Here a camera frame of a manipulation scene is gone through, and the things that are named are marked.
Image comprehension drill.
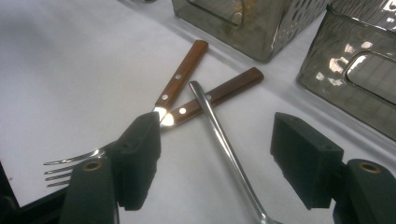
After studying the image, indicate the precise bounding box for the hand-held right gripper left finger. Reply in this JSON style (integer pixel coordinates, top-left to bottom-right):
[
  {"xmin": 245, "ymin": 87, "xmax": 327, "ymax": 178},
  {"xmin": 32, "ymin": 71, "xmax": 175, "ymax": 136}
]
[{"xmin": 111, "ymin": 111, "xmax": 163, "ymax": 212}]

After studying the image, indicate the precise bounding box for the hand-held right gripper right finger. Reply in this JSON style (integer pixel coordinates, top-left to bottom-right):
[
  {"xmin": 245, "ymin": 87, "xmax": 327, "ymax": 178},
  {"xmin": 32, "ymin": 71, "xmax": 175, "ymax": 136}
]
[{"xmin": 269, "ymin": 111, "xmax": 346, "ymax": 211}]

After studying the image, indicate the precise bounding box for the wooden-handled knife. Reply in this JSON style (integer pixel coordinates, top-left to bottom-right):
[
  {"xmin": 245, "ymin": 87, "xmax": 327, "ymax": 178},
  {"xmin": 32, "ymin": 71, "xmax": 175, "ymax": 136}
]
[{"xmin": 152, "ymin": 39, "xmax": 209, "ymax": 120}]

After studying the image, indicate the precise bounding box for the smoky clear plastic bin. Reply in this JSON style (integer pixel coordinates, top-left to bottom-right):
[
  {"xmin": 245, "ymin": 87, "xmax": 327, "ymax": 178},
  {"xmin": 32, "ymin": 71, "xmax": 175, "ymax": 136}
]
[
  {"xmin": 171, "ymin": 0, "xmax": 332, "ymax": 63},
  {"xmin": 296, "ymin": 0, "xmax": 396, "ymax": 142}
]

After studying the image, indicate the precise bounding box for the wooden-handled fork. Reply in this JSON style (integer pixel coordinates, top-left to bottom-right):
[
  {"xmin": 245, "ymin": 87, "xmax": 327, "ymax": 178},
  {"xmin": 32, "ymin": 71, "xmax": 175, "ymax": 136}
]
[{"xmin": 42, "ymin": 66, "xmax": 265, "ymax": 189}]

